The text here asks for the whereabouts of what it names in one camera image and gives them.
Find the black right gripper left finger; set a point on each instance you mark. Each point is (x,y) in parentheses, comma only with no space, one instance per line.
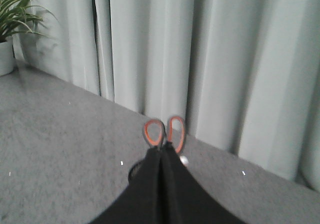
(139,202)

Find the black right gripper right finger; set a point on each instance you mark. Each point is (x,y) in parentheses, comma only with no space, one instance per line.
(185,201)

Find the grey orange scissors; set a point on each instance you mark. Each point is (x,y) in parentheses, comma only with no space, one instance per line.
(157,134)

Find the purple pen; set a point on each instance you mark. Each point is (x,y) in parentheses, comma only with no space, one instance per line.
(184,160)

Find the black mesh pen holder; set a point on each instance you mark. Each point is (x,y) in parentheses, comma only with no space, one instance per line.
(134,170)

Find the grey curtain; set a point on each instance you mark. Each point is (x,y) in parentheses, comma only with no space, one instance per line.
(244,74)

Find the white plant pot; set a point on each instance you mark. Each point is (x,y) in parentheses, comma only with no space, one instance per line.
(7,58)

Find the green potted plant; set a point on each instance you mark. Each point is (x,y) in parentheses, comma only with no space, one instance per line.
(16,17)

